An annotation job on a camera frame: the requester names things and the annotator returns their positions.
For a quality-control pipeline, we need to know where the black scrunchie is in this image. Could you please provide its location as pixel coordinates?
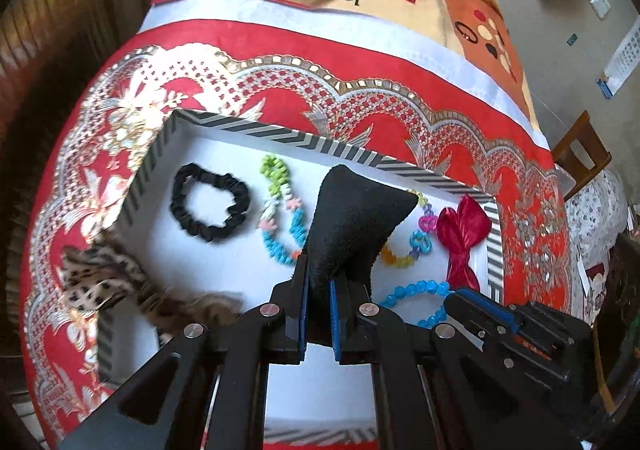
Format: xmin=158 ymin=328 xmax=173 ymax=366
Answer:
xmin=170 ymin=162 xmax=249 ymax=243

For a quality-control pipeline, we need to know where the leopard print hair bow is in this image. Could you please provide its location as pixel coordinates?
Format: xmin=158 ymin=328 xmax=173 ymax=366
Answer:
xmin=61 ymin=242 xmax=246 ymax=335

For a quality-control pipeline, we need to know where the multicolour heart bead bracelet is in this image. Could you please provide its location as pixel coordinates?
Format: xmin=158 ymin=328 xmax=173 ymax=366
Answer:
xmin=377 ymin=190 xmax=438 ymax=269

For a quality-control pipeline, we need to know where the red satin bow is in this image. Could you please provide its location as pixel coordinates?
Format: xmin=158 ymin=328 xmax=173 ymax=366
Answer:
xmin=436 ymin=194 xmax=492 ymax=291

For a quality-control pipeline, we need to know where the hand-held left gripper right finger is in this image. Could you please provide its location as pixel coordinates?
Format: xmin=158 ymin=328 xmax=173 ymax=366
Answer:
xmin=327 ymin=275 xmax=583 ymax=450

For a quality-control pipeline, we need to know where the striped white tray box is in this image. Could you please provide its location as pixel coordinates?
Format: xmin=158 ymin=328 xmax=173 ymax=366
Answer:
xmin=95 ymin=110 xmax=506 ymax=443

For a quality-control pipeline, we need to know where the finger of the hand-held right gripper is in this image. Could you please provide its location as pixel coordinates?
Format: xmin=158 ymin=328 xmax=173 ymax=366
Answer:
xmin=442 ymin=299 xmax=507 ymax=356
xmin=451 ymin=288 xmax=526 ymax=325

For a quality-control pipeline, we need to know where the wall calendar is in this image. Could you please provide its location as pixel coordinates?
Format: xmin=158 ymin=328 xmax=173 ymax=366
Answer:
xmin=596 ymin=17 xmax=640 ymax=98

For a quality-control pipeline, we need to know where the wooden chair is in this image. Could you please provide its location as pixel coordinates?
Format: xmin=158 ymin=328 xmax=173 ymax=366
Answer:
xmin=550 ymin=110 xmax=612 ymax=203

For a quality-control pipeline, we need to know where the floral cushion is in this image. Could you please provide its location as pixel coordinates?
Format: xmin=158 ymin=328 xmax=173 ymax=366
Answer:
xmin=564 ymin=170 xmax=630 ymax=325

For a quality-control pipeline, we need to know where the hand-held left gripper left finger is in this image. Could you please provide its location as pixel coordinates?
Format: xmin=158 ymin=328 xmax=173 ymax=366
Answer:
xmin=60 ymin=255 xmax=309 ymax=450

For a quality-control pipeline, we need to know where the red embroidered bedspread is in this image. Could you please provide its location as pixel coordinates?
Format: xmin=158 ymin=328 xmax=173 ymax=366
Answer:
xmin=20 ymin=0 xmax=586 ymax=450

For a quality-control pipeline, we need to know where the green and blue bead bracelet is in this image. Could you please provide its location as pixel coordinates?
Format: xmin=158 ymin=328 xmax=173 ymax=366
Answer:
xmin=257 ymin=155 xmax=308 ymax=267

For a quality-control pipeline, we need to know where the black velvet bow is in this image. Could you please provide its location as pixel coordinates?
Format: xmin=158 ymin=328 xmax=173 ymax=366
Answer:
xmin=305 ymin=164 xmax=420 ymax=346

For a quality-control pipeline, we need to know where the red and white printed bag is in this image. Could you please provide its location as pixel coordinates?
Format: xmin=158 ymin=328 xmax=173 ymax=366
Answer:
xmin=577 ymin=260 xmax=608 ymax=321

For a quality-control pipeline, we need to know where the wooden slatted panel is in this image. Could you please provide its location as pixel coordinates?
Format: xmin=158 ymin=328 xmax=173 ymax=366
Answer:
xmin=0 ymin=0 xmax=151 ymax=95

